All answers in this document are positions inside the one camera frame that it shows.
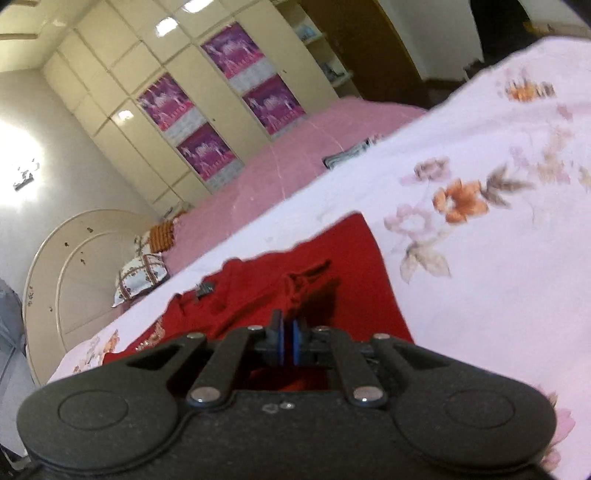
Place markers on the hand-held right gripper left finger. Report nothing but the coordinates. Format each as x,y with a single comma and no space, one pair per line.
277,339

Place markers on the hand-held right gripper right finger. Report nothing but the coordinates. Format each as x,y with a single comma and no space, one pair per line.
298,340

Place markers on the red knit garment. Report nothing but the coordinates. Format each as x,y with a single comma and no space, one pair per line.
351,277

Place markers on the white patterned pillow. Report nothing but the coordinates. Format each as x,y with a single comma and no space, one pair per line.
141,277

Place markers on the orange patterned pillow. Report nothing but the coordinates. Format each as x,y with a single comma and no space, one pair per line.
164,234

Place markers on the pink bedsheet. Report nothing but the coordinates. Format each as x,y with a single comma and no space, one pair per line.
277,175

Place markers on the white floral bedsheet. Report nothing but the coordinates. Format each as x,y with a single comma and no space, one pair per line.
485,300

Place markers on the folded striped cloth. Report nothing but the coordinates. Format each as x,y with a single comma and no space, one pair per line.
350,154

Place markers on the cream curved headboard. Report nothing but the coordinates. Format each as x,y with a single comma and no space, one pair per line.
83,277

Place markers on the grey cloth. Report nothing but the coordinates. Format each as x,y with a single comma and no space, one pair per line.
9,318

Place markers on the open corner shelf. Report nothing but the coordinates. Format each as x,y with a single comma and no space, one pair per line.
318,41

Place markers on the brown wooden door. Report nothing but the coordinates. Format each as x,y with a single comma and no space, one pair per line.
369,46

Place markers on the cream wardrobe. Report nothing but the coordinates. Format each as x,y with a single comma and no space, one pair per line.
115,69

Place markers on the purple wall poster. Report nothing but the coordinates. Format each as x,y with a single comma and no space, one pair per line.
234,50
273,105
162,105
207,156

